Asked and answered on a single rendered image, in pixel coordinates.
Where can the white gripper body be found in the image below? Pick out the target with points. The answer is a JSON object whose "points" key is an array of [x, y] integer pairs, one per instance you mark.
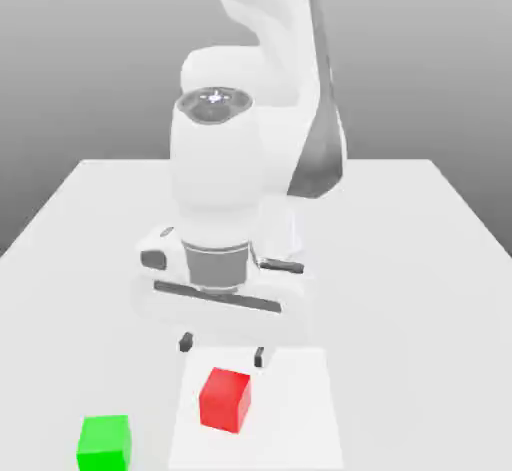
{"points": [[224, 317]]}

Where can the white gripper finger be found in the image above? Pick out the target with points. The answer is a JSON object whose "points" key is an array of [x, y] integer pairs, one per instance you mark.
{"points": [[186, 342], [259, 357]]}

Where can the small red cube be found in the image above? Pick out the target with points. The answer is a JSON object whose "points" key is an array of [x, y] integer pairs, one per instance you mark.
{"points": [[224, 401]]}

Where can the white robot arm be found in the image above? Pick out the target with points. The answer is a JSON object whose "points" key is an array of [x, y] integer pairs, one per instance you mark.
{"points": [[212, 167]]}

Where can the small green cube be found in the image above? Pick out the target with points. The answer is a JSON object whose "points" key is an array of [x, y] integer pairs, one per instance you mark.
{"points": [[104, 445]]}

